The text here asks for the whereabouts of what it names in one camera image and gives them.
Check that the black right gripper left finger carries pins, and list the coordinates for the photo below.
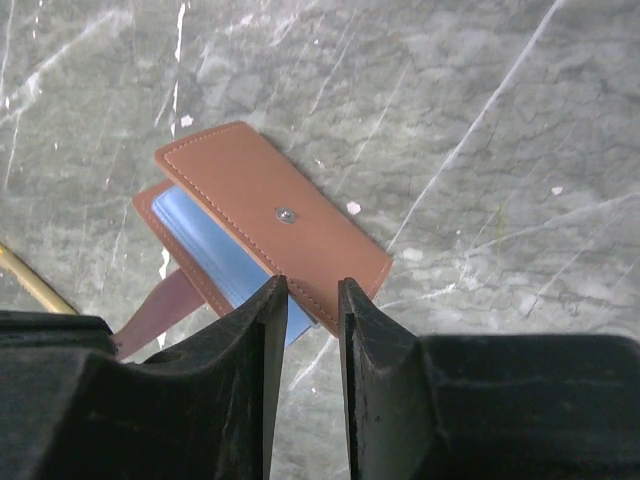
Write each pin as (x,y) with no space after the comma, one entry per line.
(204,408)

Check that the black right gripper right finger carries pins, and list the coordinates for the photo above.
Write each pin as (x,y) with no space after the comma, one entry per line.
(534,406)

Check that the brown leather card holder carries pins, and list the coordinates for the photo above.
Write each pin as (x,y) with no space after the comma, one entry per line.
(233,212)

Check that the gold pencil stick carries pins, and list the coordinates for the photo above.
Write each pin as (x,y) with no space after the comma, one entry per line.
(45,295)

